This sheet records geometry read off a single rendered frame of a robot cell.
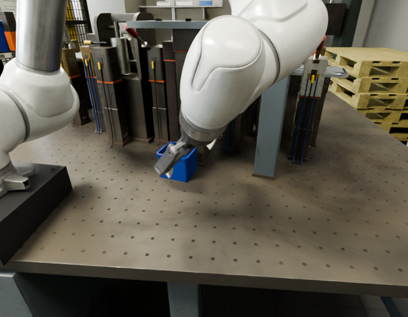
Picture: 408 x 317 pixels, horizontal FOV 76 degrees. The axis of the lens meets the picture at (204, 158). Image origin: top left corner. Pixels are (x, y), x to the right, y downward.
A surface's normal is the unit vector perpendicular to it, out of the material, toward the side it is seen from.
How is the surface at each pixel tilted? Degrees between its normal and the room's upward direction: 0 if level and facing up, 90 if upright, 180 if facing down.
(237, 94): 123
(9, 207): 4
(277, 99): 90
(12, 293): 90
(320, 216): 0
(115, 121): 90
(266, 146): 90
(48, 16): 108
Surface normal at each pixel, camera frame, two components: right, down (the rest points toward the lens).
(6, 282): -0.07, 0.48
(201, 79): -0.69, 0.54
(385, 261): 0.00, -0.88
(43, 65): 0.54, 0.64
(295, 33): 0.43, 0.06
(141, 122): -0.35, 0.44
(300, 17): 0.33, -0.16
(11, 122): 0.95, 0.14
